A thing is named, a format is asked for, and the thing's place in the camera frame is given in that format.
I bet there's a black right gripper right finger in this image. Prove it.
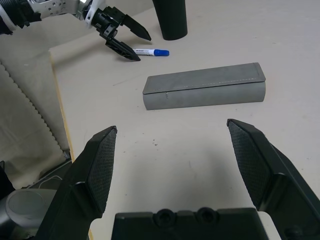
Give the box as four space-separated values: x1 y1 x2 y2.
226 118 320 240

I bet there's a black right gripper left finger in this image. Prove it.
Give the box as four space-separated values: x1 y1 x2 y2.
34 125 118 240

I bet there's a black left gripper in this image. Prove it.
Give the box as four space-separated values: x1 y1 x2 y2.
95 6 153 63

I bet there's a white marker pen blue cap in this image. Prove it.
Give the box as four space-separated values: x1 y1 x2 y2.
133 48 170 58

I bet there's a grey felt glasses case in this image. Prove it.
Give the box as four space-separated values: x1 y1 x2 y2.
142 62 267 111

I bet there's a black plastic cup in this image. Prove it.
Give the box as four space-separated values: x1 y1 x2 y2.
151 0 188 42

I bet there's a beige foam sheet zigzag edge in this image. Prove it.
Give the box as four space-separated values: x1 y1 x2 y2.
0 47 76 190

